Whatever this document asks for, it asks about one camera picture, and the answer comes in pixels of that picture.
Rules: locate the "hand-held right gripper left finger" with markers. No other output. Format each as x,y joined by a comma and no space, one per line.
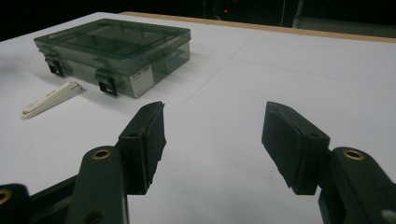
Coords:
140,149

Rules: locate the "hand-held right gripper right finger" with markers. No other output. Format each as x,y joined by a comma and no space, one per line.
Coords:
292,146

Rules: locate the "transparent grey compartment storage box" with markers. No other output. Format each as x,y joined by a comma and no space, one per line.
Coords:
124,59

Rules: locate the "white plastic stick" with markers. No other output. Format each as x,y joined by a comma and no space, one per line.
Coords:
49,99

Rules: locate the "white table cover sheet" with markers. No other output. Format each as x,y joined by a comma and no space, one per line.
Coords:
249,81

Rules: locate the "dark equipment with red light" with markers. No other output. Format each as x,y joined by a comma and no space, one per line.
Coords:
218,9

